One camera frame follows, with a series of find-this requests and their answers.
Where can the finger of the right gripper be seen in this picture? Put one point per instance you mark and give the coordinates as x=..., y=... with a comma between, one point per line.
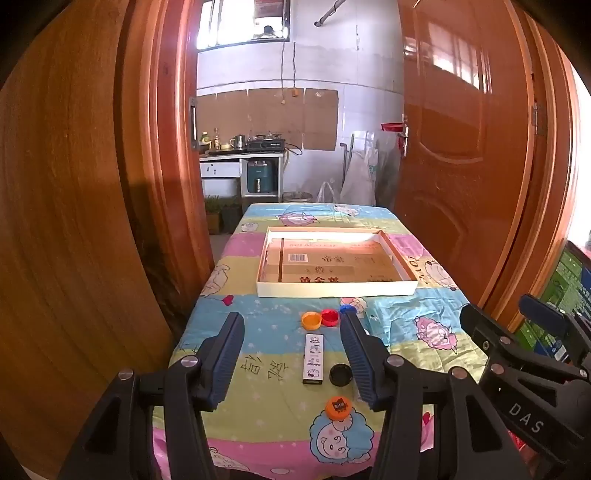
x=496, y=342
x=573, y=329

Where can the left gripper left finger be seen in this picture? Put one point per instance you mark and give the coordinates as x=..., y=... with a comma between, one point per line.
x=217, y=357

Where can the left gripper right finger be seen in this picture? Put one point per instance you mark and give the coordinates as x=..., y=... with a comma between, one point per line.
x=367, y=355

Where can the black bottle cap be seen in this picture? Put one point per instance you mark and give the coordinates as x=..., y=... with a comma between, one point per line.
x=340, y=375

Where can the blue bottle cap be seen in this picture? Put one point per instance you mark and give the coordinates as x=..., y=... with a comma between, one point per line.
x=347, y=309

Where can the red bottle cap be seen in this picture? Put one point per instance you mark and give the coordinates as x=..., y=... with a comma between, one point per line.
x=330, y=317

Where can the white cartoon rectangular box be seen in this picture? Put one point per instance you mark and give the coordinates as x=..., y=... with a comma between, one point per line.
x=313, y=369

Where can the orange cap with label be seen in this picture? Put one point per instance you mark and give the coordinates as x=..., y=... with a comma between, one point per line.
x=338, y=408

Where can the plain orange bottle cap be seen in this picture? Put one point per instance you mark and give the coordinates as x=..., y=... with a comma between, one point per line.
x=311, y=320

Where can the green cardboard carton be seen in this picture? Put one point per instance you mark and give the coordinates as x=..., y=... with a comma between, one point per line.
x=568, y=290

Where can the shallow orange-rimmed cardboard tray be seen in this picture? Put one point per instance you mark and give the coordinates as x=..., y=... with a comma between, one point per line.
x=314, y=262

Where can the potted green plant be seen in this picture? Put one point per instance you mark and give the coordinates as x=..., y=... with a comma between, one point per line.
x=222, y=214

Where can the brown wooden door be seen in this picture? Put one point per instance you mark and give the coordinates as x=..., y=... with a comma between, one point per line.
x=468, y=95

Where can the white plastic sack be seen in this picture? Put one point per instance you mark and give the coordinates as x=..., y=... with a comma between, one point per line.
x=360, y=182

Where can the white kitchen counter cabinet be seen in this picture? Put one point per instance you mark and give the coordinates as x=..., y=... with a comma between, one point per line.
x=227, y=177

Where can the teal air fryer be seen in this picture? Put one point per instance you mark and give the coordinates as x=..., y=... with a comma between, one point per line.
x=260, y=177

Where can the black gas stove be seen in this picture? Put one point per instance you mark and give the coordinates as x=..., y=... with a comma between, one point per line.
x=265, y=144

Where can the cardboard wall panel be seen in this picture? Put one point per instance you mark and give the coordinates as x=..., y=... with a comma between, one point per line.
x=305, y=117

